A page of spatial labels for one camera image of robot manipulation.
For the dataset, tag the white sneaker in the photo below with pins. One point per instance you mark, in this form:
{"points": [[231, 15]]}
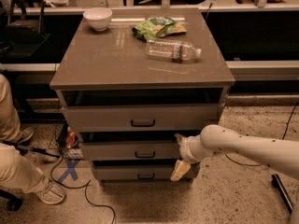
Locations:
{"points": [[52, 194]]}

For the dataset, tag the black chair base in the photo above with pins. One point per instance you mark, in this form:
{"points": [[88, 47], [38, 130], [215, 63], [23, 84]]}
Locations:
{"points": [[13, 203]]}

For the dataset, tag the grey bottom drawer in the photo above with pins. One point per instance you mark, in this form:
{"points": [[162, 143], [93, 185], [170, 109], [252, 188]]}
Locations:
{"points": [[140, 173]]}

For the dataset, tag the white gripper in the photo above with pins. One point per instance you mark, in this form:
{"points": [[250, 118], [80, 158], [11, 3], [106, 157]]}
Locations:
{"points": [[186, 149]]}

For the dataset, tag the white bowl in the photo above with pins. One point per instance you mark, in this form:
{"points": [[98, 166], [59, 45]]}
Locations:
{"points": [[98, 18]]}

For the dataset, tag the person leg beige trousers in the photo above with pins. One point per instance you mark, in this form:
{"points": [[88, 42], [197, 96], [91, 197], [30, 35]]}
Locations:
{"points": [[15, 170]]}

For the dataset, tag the green snack bag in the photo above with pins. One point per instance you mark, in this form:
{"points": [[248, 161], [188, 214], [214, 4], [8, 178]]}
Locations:
{"points": [[158, 27]]}

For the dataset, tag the orange item in basket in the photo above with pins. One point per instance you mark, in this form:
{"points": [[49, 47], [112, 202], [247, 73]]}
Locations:
{"points": [[71, 138]]}

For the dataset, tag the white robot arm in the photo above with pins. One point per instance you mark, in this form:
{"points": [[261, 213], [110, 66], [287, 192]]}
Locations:
{"points": [[277, 154]]}

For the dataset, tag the grey drawer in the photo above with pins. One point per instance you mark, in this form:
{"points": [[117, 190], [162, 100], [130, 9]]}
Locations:
{"points": [[126, 118], [128, 151], [140, 173]]}

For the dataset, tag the clear plastic water bottle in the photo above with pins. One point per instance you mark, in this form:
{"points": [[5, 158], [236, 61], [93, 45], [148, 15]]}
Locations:
{"points": [[172, 49]]}

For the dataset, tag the grey top drawer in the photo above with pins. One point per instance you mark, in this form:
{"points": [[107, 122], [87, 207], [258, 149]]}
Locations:
{"points": [[126, 118]]}

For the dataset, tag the grey drawer cabinet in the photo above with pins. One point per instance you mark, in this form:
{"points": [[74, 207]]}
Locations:
{"points": [[113, 68]]}

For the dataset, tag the black bar on floor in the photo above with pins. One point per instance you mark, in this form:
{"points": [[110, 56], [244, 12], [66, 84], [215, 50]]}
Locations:
{"points": [[277, 184]]}

